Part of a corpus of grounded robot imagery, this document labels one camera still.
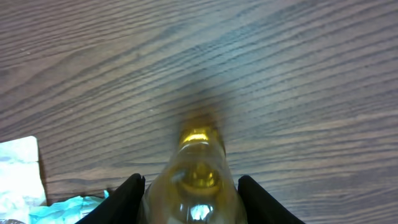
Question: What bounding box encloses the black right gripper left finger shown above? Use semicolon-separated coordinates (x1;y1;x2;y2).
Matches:
76;174;146;224

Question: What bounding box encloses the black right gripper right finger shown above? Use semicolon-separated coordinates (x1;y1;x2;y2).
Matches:
238;175;304;224

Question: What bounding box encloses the teal tissue pack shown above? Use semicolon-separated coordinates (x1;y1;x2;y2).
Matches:
29;190;109;224

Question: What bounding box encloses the clear bottle with silver cap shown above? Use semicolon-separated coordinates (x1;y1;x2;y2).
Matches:
137;121;247;224

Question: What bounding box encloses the brown snack packet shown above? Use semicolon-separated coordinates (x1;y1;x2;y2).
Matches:
1;136;46;223

